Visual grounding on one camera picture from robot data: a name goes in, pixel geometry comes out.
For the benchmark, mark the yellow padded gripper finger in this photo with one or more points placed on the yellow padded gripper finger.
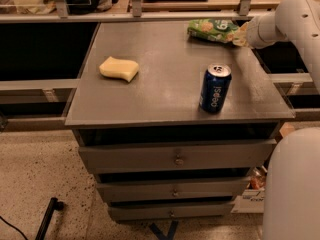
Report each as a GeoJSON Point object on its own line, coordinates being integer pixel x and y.
{"type": "Point", "coordinates": [240, 40]}

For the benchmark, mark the green rice chip bag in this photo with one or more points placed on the green rice chip bag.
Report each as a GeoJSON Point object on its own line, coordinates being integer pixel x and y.
{"type": "Point", "coordinates": [215, 30]}

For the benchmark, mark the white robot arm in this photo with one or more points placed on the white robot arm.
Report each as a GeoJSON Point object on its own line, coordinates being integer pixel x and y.
{"type": "Point", "coordinates": [292, 192]}

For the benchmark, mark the yellow sponge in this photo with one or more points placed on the yellow sponge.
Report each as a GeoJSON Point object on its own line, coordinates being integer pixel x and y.
{"type": "Point", "coordinates": [119, 68]}

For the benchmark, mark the blue pepsi can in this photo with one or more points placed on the blue pepsi can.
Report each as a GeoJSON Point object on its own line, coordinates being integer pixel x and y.
{"type": "Point", "coordinates": [216, 81]}

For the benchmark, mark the grey drawer cabinet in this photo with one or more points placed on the grey drawer cabinet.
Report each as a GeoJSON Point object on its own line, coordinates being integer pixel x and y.
{"type": "Point", "coordinates": [161, 103]}

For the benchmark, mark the top grey drawer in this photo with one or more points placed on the top grey drawer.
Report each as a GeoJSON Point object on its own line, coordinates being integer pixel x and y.
{"type": "Point", "coordinates": [176, 156]}

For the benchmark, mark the grey drawer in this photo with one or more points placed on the grey drawer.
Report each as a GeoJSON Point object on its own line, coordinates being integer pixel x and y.
{"type": "Point", "coordinates": [170, 211]}
{"type": "Point", "coordinates": [176, 156]}
{"type": "Point", "coordinates": [172, 189]}

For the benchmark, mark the orange snack packet in box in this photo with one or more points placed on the orange snack packet in box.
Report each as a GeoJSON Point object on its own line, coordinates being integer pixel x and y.
{"type": "Point", "coordinates": [258, 179]}

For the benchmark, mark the middle grey drawer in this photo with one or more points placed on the middle grey drawer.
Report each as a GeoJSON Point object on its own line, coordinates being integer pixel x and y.
{"type": "Point", "coordinates": [172, 189]}

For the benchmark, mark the cardboard box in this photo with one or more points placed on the cardboard box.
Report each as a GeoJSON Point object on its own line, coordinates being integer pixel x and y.
{"type": "Point", "coordinates": [251, 201]}

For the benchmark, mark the bottom grey drawer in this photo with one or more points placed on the bottom grey drawer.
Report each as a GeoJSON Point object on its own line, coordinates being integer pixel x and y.
{"type": "Point", "coordinates": [170, 211]}

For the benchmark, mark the black bar on floor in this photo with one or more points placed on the black bar on floor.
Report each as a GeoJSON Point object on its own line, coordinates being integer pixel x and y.
{"type": "Point", "coordinates": [54, 205]}

